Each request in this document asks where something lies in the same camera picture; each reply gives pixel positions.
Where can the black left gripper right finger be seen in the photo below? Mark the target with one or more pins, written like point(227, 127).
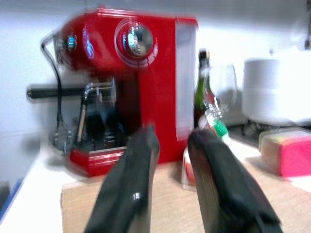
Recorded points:
point(226, 184)

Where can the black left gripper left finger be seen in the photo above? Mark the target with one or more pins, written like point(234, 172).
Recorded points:
point(126, 184)

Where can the white green red carton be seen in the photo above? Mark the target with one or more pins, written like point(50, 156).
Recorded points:
point(187, 174)

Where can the tan counter mat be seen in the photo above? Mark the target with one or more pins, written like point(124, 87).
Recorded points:
point(170, 208)

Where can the steel gas stove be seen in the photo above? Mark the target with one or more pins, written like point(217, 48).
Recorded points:
point(245, 133)

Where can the pink lidded plastic container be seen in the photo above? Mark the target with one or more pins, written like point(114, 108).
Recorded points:
point(296, 157)

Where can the dark wine bottle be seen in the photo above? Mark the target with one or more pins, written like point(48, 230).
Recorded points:
point(200, 97)

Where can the clear wine glass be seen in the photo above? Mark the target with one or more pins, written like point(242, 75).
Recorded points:
point(226, 92)

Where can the white cooking pot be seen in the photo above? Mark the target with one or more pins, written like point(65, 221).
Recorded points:
point(272, 92)

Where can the red espresso machine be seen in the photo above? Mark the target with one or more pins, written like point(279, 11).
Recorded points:
point(155, 85)

